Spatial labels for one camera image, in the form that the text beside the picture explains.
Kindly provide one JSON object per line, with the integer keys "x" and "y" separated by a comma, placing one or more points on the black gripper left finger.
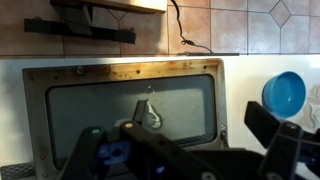
{"x": 156, "y": 153}

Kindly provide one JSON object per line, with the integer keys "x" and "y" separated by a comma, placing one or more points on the toaster oven glass door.
{"x": 100, "y": 106}

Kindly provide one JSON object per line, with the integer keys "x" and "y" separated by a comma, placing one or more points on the blue cloth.
{"x": 283, "y": 95}

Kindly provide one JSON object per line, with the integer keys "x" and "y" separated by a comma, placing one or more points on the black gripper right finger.
{"x": 283, "y": 146}

